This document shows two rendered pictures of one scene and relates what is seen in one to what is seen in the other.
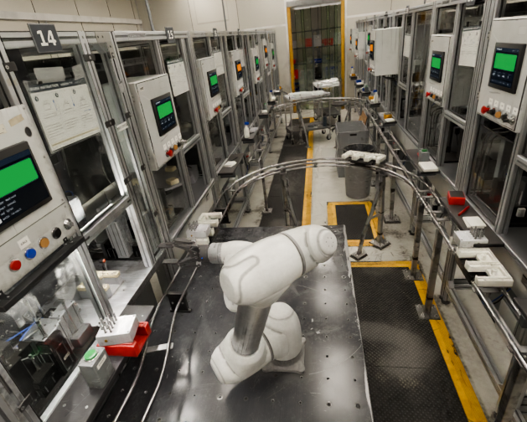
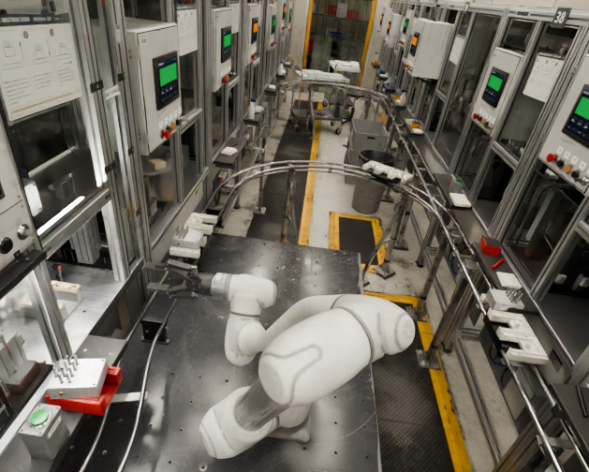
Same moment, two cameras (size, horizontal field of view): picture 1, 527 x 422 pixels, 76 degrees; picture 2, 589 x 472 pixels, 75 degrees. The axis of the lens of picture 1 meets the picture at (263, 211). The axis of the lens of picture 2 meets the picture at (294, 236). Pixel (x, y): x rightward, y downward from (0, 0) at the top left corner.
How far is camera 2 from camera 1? 30 cm
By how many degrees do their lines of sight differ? 10
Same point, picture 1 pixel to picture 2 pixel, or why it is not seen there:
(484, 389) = (478, 454)
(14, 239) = not seen: outside the picture
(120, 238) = (84, 238)
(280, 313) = not seen: hidden behind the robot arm
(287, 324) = not seen: hidden behind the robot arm
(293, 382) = (295, 453)
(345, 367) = (356, 440)
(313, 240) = (390, 329)
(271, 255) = (338, 346)
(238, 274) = (292, 370)
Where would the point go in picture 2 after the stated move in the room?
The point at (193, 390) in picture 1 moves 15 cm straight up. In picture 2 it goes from (168, 455) to (165, 429)
